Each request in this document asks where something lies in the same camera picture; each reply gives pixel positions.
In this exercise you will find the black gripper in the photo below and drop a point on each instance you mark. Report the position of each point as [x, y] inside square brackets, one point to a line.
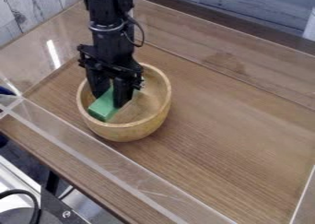
[108, 60]

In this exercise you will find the green rectangular block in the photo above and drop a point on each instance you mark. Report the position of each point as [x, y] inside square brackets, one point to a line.
[101, 108]

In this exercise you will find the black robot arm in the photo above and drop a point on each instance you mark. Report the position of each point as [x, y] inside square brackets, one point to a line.
[109, 16]

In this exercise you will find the wooden brown bowl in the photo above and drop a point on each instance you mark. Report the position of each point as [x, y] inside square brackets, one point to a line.
[140, 117]

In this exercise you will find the black table leg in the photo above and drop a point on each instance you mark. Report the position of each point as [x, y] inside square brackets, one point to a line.
[52, 183]

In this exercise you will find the clear acrylic tray wall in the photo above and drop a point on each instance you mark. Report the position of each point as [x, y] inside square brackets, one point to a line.
[157, 180]

